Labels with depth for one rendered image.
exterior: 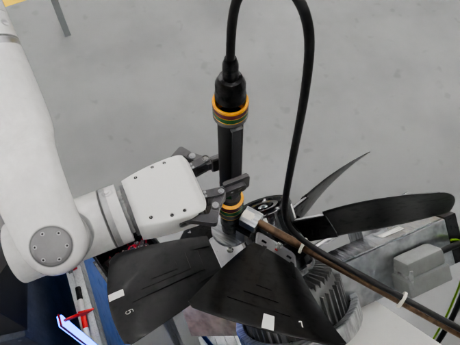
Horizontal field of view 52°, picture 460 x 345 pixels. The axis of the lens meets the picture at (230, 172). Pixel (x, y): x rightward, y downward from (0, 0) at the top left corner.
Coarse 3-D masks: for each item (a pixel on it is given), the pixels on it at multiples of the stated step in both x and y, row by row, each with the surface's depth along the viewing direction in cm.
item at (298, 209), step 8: (304, 200) 103; (296, 208) 100; (296, 216) 104; (320, 216) 89; (296, 224) 92; (304, 224) 92; (312, 224) 92; (320, 224) 92; (328, 224) 91; (304, 232) 95; (312, 232) 93; (320, 232) 94; (328, 232) 94; (312, 240) 97; (288, 256) 88
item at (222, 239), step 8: (248, 208) 77; (240, 216) 86; (256, 216) 77; (240, 224) 77; (248, 224) 76; (256, 224) 76; (216, 232) 84; (240, 232) 79; (248, 232) 77; (216, 240) 84; (224, 240) 84; (232, 240) 84; (240, 240) 83
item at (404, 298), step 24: (240, 0) 42; (312, 24) 40; (312, 48) 41; (312, 72) 44; (288, 168) 58; (288, 192) 63; (288, 216) 69; (336, 264) 72; (384, 288) 69; (432, 312) 67
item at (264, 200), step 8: (256, 200) 101; (264, 200) 101; (272, 200) 98; (280, 200) 98; (256, 208) 98; (264, 208) 95; (272, 208) 93; (280, 208) 91; (288, 208) 93; (264, 216) 91; (272, 216) 91; (280, 216) 91; (272, 224) 91; (280, 224) 91; (256, 232) 92; (264, 232) 91; (288, 232) 92; (248, 240) 94; (280, 240) 92; (288, 248) 94; (296, 248) 96; (296, 256) 93; (304, 256) 93; (296, 264) 92; (304, 264) 93
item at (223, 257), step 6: (210, 240) 96; (216, 246) 96; (222, 246) 96; (240, 246) 95; (216, 252) 95; (222, 252) 95; (234, 252) 95; (222, 258) 94; (228, 258) 94; (222, 264) 94
